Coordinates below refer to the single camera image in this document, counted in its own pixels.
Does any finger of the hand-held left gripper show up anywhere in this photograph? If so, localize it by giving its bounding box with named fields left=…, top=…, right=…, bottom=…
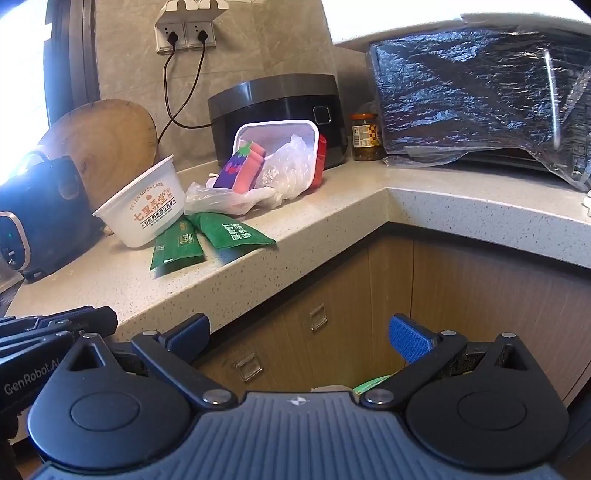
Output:
left=0, top=330, right=80, bottom=365
left=28, top=306, right=117, bottom=337

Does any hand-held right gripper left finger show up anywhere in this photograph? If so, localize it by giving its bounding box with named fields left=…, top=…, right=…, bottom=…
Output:
left=60, top=313, right=236, bottom=412

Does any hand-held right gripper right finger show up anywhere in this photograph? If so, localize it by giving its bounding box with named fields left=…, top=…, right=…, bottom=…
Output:
left=360, top=314, right=536, bottom=409

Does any green packet with yellow print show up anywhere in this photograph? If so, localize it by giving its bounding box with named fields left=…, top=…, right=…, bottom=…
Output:
left=149, top=217, right=205, bottom=273

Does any green packet with white print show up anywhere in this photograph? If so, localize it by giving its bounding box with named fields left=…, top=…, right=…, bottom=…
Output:
left=187, top=211, right=278, bottom=249

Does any white paper bowl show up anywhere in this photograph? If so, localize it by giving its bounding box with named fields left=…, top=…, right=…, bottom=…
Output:
left=92, top=154, right=186, bottom=248

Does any purple and pink sponge pack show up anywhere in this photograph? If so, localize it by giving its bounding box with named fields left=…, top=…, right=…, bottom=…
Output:
left=213, top=141, right=267, bottom=193

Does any clear plastic bag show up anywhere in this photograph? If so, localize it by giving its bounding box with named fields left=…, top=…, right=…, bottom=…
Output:
left=185, top=133, right=315, bottom=217

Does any white plastic tray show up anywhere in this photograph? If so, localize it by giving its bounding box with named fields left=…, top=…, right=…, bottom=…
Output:
left=232, top=119, right=321, bottom=192

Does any green wrapper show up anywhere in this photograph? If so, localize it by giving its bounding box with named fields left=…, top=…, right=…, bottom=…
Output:
left=353, top=375, right=393, bottom=397

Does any wooden base cabinet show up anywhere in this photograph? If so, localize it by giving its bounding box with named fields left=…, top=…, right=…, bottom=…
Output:
left=196, top=222, right=591, bottom=407

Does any dark blue kitchen appliance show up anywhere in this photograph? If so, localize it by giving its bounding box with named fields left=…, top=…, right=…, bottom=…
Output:
left=0, top=150, right=105, bottom=283

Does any round wooden cutting board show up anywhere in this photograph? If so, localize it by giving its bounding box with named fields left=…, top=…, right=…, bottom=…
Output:
left=37, top=99, right=158, bottom=210

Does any red plastic container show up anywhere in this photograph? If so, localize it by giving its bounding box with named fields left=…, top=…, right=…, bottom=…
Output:
left=310, top=134, right=328, bottom=190

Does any glass jar of pickles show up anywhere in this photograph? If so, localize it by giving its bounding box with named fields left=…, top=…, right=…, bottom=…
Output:
left=349, top=113, right=386, bottom=162

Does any black rice cooker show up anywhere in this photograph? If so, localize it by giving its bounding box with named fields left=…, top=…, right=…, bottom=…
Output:
left=207, top=74, right=349, bottom=170

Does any plastic-covered black oven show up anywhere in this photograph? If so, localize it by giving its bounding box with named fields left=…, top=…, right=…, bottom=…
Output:
left=367, top=14, right=591, bottom=192

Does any metal cabinet handle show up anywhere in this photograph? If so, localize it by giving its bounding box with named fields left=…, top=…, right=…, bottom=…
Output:
left=235, top=352, right=262, bottom=382
left=308, top=304, right=330, bottom=332

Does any dark window frame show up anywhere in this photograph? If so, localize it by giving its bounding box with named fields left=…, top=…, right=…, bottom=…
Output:
left=44, top=0, right=100, bottom=125

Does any white wall socket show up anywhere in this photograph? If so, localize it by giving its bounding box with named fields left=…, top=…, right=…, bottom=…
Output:
left=154, top=21, right=186, bottom=55
left=185, top=18, right=218, bottom=48

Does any white wall hook rack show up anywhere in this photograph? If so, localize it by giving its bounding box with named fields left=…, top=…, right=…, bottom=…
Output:
left=154, top=0, right=228, bottom=25

